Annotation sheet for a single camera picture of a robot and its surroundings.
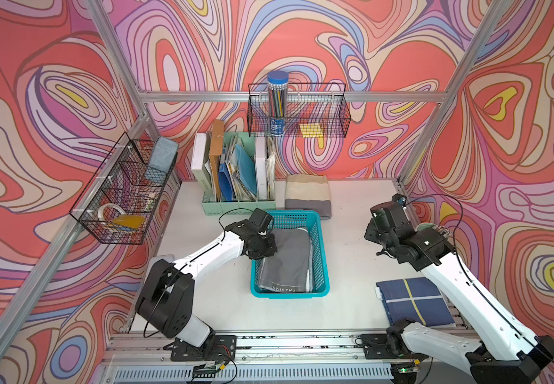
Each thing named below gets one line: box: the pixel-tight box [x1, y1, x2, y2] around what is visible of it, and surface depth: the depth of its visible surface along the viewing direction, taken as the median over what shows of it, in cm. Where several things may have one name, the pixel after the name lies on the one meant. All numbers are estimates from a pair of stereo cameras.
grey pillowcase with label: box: [257, 228, 314, 293], surface depth 86 cm
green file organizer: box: [201, 131, 277, 216], surface depth 100 cm
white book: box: [190, 132, 213, 192], surface depth 90 cm
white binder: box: [255, 136, 268, 200], surface depth 100 cm
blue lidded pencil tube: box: [267, 70, 290, 137], surface depth 78 cm
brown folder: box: [208, 119, 225, 201], surface depth 91 cm
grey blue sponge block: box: [144, 136, 180, 184], surface depth 82 cm
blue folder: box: [234, 144, 257, 197], surface depth 98 cm
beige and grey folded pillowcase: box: [284, 174, 333, 220], surface depth 114 cm
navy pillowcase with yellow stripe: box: [375, 276, 456, 327], surface depth 84 cm
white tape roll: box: [97, 203, 127, 222], surface depth 69 cm
